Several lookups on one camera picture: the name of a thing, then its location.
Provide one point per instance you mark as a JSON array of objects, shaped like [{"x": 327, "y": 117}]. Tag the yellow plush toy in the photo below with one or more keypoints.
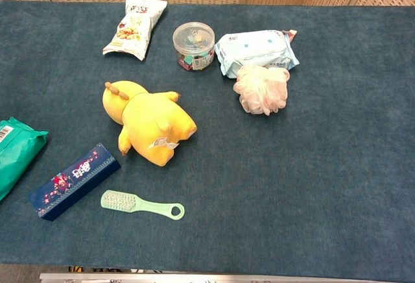
[{"x": 149, "y": 124}]

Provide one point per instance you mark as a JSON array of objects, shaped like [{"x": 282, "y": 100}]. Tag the pink mesh bath sponge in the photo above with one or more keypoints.
[{"x": 262, "y": 90}]

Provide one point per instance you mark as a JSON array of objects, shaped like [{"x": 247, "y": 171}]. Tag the clear round plastic jar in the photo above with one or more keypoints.
[{"x": 193, "y": 46}]

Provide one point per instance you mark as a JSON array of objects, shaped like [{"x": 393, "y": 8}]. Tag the light blue wet wipes pack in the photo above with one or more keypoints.
[{"x": 253, "y": 51}]

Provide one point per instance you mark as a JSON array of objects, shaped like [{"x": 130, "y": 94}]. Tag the dark teal table cloth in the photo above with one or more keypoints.
[{"x": 291, "y": 166}]

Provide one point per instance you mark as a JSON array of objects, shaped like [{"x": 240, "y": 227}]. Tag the light green plastic brush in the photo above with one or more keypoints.
[{"x": 129, "y": 203}]

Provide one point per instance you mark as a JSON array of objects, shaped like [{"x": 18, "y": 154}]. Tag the white snack bag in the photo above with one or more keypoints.
[{"x": 133, "y": 28}]

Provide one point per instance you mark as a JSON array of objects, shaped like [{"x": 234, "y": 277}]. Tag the dark blue floral box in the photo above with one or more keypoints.
[{"x": 74, "y": 180}]

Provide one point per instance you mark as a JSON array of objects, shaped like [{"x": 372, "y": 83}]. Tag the green plastic package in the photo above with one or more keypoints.
[{"x": 16, "y": 153}]

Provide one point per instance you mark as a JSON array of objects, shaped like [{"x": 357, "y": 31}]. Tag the silver metal rail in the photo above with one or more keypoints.
[{"x": 207, "y": 278}]

